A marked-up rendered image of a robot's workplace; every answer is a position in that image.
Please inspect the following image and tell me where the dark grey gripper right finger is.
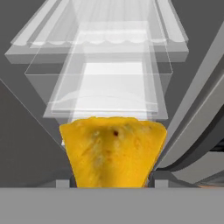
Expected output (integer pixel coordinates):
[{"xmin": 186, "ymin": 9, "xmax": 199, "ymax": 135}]
[{"xmin": 147, "ymin": 170, "xmax": 200, "ymax": 189}]

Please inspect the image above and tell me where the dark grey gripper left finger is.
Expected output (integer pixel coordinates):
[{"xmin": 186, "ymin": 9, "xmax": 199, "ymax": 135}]
[{"xmin": 34, "ymin": 170, "xmax": 78, "ymax": 189}]

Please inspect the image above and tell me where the grey fridge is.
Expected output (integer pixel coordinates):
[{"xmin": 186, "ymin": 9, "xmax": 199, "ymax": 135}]
[{"xmin": 0, "ymin": 0, "xmax": 224, "ymax": 189}]

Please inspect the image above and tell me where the grey fridge door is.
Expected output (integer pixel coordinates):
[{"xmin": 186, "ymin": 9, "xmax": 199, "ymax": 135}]
[{"xmin": 156, "ymin": 22, "xmax": 224, "ymax": 188}]

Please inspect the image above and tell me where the narrow translucent fridge shelf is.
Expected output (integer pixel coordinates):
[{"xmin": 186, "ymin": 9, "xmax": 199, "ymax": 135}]
[{"xmin": 43, "ymin": 61, "xmax": 170, "ymax": 123}]

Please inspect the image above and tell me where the translucent fridge drawer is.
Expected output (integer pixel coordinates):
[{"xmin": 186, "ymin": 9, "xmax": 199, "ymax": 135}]
[{"xmin": 24, "ymin": 20, "xmax": 173, "ymax": 117}]

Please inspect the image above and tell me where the wide translucent fridge shelf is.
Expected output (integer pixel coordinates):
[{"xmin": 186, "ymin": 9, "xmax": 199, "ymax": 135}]
[{"xmin": 3, "ymin": 0, "xmax": 190, "ymax": 65}]

